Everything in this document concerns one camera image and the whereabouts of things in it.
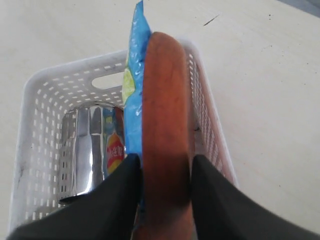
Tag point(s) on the blue chips bag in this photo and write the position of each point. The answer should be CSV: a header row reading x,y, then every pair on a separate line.
x,y
132,85

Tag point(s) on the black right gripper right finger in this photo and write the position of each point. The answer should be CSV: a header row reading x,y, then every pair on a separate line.
x,y
222,212

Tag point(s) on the shiny steel cup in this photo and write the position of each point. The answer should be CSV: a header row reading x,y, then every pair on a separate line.
x,y
92,146

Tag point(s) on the brown round plate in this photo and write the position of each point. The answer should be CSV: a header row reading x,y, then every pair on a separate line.
x,y
168,144

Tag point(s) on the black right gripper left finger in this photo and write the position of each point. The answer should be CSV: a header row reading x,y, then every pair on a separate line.
x,y
106,213

